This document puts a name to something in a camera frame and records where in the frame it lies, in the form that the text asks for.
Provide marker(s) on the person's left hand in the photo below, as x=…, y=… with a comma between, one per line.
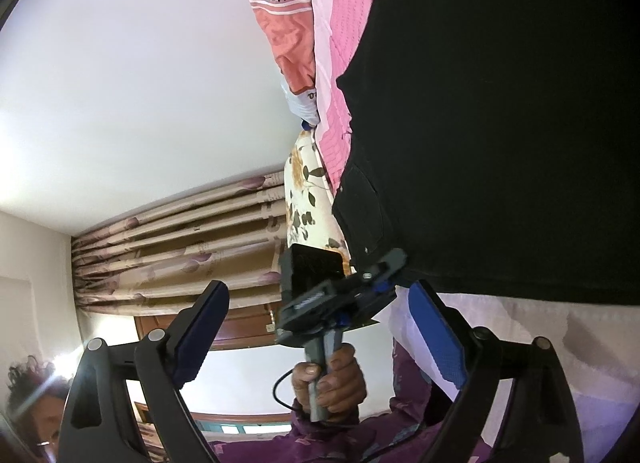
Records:
x=347, y=383

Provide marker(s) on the person's left forearm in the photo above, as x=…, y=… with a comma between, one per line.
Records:
x=340, y=440

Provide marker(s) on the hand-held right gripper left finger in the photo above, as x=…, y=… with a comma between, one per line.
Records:
x=200, y=338

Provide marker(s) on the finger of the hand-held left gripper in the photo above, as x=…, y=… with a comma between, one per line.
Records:
x=390, y=263

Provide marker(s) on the orange plaid folded quilt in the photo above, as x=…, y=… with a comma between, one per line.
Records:
x=290, y=43

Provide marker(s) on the black pants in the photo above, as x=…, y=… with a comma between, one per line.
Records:
x=500, y=118

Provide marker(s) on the yellow floral pillow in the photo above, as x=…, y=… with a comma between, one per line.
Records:
x=305, y=193

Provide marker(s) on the person's head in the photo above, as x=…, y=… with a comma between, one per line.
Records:
x=45, y=418

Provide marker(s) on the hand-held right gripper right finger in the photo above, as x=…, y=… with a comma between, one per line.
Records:
x=440, y=338

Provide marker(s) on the dark blue cloth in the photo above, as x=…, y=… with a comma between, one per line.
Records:
x=305, y=125

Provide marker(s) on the beige floral curtain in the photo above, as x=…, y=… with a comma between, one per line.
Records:
x=175, y=253

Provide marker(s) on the pink checked bed sheet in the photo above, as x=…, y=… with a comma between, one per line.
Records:
x=345, y=43

